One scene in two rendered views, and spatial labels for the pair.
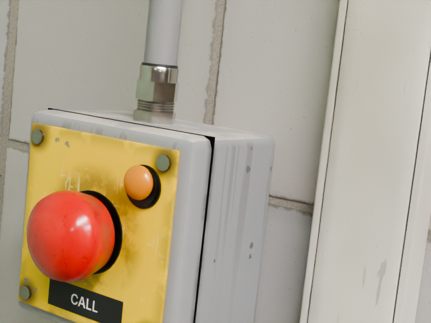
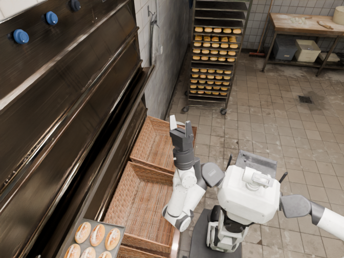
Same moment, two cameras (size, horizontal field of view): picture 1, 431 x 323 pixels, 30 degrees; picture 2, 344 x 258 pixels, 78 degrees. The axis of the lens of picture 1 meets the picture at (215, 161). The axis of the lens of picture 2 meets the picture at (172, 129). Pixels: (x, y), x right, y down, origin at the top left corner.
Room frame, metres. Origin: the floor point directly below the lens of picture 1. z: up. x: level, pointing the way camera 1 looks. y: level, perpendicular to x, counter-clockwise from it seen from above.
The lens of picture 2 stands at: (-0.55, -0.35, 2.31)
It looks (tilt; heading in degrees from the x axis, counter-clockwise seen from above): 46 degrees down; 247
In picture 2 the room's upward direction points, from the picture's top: straight up
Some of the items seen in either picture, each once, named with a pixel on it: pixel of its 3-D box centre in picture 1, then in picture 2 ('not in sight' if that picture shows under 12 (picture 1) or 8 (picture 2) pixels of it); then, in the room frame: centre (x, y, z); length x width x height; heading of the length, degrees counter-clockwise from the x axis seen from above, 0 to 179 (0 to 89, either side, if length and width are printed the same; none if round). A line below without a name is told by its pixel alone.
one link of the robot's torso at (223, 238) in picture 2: not in sight; (228, 230); (-1.11, -0.68, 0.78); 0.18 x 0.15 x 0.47; 145
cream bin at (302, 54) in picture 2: not in sight; (305, 50); (-4.69, -3.11, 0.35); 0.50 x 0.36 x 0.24; 57
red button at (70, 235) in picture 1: (76, 234); not in sight; (0.35, 0.06, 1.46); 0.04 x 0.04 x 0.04; 56
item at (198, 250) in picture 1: (141, 223); not in sight; (0.38, 0.03, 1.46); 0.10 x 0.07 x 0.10; 56
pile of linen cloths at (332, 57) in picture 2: not in sight; (328, 56); (-5.09, -2.84, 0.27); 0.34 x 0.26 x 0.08; 152
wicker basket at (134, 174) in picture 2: not in sight; (147, 203); (-0.66, -1.11, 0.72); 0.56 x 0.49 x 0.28; 56
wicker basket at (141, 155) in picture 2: not in sight; (163, 147); (-0.99, -1.59, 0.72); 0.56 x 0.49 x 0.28; 55
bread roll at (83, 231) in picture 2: not in sight; (82, 231); (-0.28, -0.86, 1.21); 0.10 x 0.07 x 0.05; 55
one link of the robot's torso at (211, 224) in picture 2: not in sight; (218, 235); (-1.19, -0.78, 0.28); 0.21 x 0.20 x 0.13; 55
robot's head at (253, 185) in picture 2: not in sight; (254, 178); (-1.09, -0.67, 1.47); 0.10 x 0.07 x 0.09; 132
